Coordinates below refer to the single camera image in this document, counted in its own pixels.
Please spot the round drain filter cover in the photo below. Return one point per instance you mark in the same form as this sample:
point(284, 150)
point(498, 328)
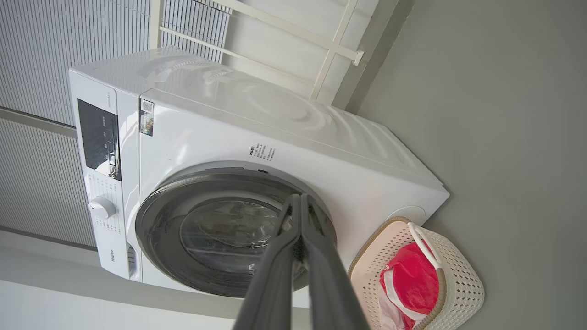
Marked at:
point(406, 214)

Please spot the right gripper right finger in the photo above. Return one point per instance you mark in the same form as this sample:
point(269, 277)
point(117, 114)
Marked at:
point(330, 293)

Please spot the black washing machine display panel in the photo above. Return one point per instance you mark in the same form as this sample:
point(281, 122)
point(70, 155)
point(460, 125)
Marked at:
point(96, 137)

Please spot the white front-load washing machine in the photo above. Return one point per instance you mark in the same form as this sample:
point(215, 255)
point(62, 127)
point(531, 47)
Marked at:
point(321, 146)

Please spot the dark sticker with QR code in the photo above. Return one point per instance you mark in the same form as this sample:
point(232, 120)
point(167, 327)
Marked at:
point(146, 119)

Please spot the cream perforated laundry basket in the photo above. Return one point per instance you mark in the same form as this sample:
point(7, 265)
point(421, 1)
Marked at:
point(458, 284)

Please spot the black-rimmed glass washer door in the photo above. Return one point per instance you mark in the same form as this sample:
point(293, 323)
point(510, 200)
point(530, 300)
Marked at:
point(156, 229)

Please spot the white metal railing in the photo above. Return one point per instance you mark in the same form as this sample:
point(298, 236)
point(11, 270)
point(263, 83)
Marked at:
point(332, 46)

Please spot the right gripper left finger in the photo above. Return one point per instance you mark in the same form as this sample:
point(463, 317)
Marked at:
point(270, 293)

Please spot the red garment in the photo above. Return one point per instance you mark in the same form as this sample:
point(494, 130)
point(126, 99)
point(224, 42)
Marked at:
point(408, 275)

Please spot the white washing machine dial knob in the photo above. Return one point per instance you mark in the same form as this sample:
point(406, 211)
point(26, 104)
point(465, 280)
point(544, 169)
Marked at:
point(102, 207)

